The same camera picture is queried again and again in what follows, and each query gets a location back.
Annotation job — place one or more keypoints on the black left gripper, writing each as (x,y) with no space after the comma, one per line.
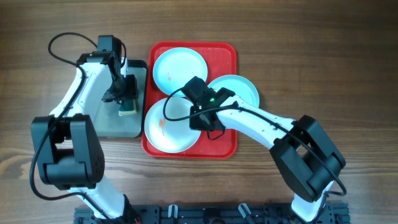
(130,93)

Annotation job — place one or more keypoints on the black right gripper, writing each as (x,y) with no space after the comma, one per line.
(194,124)

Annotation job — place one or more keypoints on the green yellow sponge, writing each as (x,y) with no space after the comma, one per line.
(127,107)

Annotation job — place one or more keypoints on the white plate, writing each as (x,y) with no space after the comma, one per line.
(170,136)

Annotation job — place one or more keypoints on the turquoise plate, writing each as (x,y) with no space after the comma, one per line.
(239,85)

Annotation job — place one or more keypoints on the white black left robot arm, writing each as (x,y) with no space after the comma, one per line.
(68,158)

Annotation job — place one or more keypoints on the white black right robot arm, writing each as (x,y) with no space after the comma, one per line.
(306,157)

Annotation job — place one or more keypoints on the black water tray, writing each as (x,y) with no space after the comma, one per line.
(109,124)

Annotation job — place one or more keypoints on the red plastic tray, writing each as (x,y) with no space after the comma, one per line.
(221,59)

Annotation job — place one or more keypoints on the light blue far plate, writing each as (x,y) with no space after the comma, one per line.
(176,66)

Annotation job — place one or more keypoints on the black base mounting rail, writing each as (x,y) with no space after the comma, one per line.
(332,213)

